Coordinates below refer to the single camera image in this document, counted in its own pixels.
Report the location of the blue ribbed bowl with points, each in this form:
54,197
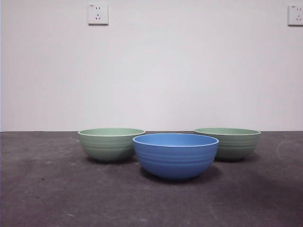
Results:
175,160

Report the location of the green ribbed bowl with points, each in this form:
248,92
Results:
106,147
236,146

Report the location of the white wall socket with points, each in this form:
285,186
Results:
98,14
296,15

